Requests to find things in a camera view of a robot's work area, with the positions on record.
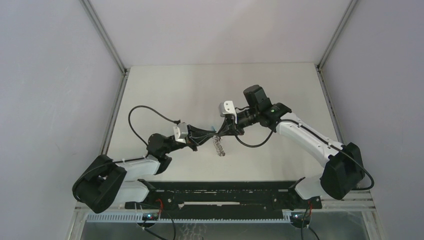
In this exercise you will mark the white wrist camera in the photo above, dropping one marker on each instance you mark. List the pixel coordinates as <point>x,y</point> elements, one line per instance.
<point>226,109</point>
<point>181,132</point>

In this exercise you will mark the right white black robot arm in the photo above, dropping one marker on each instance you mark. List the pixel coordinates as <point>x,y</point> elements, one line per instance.
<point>342,163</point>

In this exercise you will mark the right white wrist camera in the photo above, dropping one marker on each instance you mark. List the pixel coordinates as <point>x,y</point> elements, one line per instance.
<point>226,109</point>

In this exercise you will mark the small circuit board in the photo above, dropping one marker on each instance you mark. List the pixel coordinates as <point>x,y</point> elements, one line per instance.
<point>299,218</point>
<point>150,217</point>

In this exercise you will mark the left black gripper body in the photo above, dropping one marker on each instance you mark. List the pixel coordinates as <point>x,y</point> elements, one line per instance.
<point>176,145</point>

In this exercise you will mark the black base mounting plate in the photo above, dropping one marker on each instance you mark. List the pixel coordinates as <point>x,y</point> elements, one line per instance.
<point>211,199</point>

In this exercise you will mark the right small circuit board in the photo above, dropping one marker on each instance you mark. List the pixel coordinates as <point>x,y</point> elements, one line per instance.
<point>299,218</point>

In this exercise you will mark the white slotted cable duct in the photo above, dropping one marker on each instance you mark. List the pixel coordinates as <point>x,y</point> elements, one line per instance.
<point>132,217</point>

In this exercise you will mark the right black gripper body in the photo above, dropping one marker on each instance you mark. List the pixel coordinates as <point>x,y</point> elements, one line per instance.
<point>247,117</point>

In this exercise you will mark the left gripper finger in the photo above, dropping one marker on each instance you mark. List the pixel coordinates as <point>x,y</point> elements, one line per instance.
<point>198,131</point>
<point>198,140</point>

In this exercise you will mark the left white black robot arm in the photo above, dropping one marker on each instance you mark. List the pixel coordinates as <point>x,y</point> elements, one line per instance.
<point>107,182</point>

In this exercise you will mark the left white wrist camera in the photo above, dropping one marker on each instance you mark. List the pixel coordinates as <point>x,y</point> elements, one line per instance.
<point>181,132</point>

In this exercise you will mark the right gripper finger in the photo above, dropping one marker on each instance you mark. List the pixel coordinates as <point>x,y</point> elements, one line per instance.
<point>227,128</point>
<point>235,132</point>

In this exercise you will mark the left small circuit board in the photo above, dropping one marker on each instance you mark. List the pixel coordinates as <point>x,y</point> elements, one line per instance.
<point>150,217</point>

